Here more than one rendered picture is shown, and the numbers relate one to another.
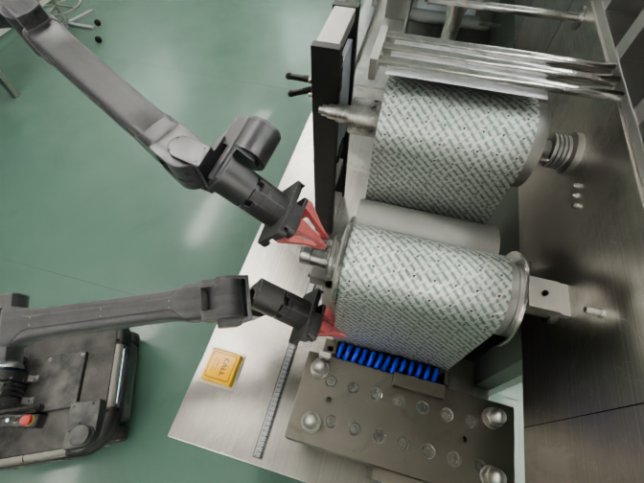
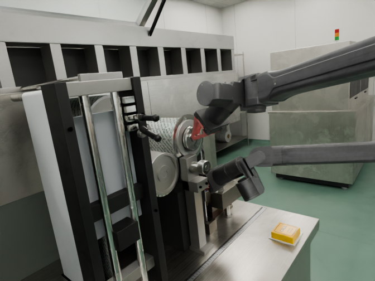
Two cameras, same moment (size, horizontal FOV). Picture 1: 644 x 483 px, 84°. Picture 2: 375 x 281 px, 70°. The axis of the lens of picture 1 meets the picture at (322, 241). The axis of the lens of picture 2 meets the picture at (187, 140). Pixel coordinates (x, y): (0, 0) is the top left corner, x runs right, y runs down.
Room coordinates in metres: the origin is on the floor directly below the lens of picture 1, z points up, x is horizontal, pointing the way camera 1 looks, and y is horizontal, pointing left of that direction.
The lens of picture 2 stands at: (1.02, 0.31, 1.42)
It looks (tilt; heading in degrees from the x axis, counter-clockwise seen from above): 13 degrees down; 206
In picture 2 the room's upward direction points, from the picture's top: 6 degrees counter-clockwise
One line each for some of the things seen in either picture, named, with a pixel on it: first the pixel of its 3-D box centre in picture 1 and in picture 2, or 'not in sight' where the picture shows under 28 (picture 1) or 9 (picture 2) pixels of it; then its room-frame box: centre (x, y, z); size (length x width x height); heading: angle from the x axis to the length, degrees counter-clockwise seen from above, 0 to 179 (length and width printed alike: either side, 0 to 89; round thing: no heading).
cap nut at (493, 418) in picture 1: (496, 416); not in sight; (0.08, -0.31, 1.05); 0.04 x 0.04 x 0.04
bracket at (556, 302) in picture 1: (546, 296); not in sight; (0.21, -0.33, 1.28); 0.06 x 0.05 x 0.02; 75
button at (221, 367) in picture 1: (221, 367); (285, 232); (0.20, 0.23, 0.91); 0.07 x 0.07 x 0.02; 75
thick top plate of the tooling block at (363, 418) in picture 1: (398, 423); (192, 184); (0.07, -0.15, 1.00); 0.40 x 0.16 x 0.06; 75
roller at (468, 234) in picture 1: (419, 241); (135, 168); (0.37, -0.19, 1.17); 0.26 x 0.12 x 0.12; 75
